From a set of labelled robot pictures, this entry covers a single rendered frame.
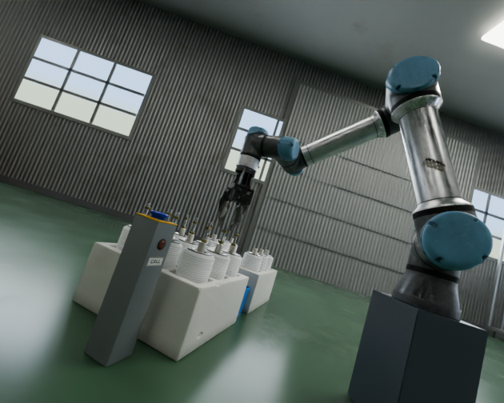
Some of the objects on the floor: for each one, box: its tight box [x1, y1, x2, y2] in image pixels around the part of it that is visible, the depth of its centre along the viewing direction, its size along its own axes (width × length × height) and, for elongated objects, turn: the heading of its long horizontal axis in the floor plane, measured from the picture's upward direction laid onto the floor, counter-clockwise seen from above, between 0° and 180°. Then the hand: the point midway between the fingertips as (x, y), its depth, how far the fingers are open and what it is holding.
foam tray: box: [238, 257, 278, 314], centre depth 135 cm, size 39×39×18 cm
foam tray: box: [73, 242, 249, 361], centre depth 85 cm, size 39×39×18 cm
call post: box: [84, 214, 177, 367], centre depth 56 cm, size 7×7×31 cm
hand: (226, 225), depth 85 cm, fingers open, 3 cm apart
